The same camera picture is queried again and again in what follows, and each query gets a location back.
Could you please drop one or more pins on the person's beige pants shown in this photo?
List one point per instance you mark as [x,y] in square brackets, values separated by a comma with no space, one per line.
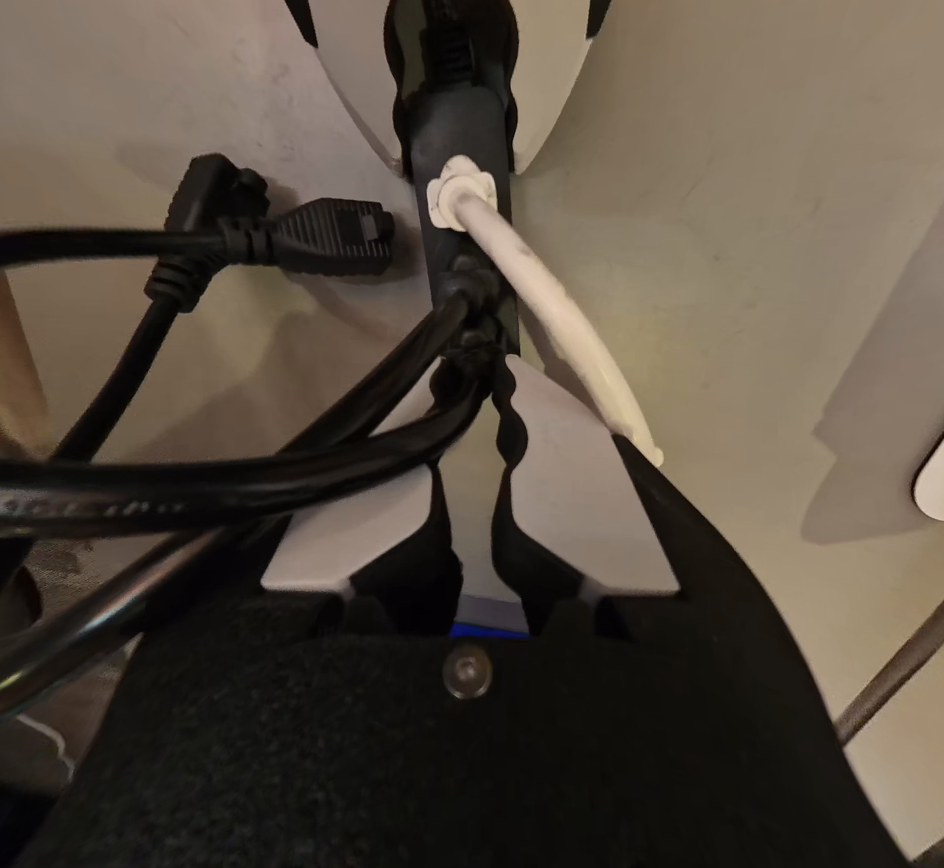
[18,367]

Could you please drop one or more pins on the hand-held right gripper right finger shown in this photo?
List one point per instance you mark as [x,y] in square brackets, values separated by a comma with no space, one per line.
[582,507]

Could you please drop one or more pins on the black power strip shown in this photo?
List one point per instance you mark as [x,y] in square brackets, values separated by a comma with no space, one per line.
[450,131]

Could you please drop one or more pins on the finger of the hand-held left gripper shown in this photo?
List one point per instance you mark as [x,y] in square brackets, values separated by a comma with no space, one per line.
[350,20]
[553,35]

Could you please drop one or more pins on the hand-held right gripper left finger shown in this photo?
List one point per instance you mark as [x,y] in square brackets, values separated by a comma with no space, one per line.
[346,551]

